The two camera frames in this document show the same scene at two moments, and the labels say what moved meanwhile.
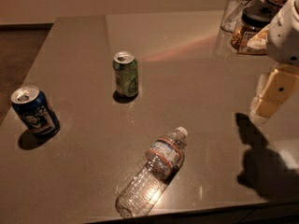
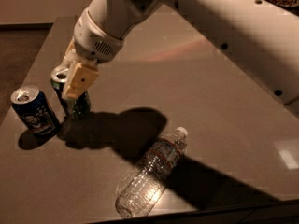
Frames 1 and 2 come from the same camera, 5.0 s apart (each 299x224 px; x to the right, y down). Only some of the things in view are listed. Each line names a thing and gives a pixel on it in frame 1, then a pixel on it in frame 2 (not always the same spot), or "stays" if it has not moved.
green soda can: [126, 74] -> [78, 107]
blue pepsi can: [35, 110] stays
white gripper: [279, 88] -> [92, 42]
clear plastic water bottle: [151, 180] stays
